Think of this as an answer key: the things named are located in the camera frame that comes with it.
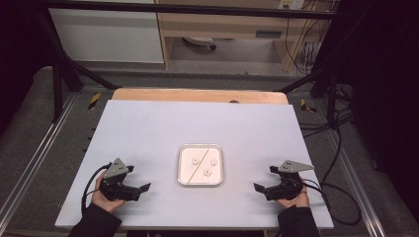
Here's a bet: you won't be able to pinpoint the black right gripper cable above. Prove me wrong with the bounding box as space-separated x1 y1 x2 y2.
301 179 363 227

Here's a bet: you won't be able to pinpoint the white square metal-rimmed tray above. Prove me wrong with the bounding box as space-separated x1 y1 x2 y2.
177 143 225 188

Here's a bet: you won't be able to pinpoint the white table board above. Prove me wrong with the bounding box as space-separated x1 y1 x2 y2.
53 99 335 231

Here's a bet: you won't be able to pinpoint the light wooden desk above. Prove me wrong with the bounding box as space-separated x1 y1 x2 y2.
154 0 334 72

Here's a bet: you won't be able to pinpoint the black floor cables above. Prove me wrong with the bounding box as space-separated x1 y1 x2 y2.
297 108 354 138

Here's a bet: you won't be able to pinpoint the person's left hand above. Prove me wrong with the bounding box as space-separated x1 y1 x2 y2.
91 171 126 214

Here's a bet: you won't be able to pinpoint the person's right hand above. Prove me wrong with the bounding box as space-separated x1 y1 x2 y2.
276 179 310 209

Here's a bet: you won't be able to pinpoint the wooden table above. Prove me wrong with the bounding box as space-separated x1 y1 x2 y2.
112 88 290 106

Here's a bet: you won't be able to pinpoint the black metal frame bar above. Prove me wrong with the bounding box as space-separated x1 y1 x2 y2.
42 1 337 20

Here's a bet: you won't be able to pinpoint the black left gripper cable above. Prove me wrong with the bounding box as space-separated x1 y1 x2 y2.
81 162 113 215

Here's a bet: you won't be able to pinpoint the hanging black desk cables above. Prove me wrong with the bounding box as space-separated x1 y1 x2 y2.
285 9 331 75

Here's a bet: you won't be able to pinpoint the office chair base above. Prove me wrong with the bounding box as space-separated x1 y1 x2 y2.
182 36 217 51

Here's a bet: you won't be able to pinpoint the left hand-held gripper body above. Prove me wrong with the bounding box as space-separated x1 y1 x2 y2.
98 157 142 202

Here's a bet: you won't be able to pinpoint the black curtain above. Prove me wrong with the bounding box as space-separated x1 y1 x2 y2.
0 0 53 132
339 0 419 225

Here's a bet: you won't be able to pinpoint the yellow black floor tape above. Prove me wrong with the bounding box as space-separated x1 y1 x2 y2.
299 98 317 114
87 92 102 111

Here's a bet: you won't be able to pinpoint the aluminium floor rail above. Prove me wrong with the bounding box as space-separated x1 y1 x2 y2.
0 93 80 225
324 127 387 237

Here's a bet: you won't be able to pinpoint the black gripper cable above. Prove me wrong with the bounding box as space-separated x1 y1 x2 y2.
301 179 363 227
81 162 113 215

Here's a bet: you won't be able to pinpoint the black metal frame stand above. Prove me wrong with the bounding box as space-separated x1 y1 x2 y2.
36 9 123 123
278 19 341 127

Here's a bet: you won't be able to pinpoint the white wall outlet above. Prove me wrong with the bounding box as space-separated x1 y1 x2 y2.
278 0 304 10

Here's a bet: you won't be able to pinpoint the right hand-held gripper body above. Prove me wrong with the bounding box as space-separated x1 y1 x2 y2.
264 159 315 201

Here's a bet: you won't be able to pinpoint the white cabinet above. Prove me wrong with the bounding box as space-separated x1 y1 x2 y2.
48 0 165 64

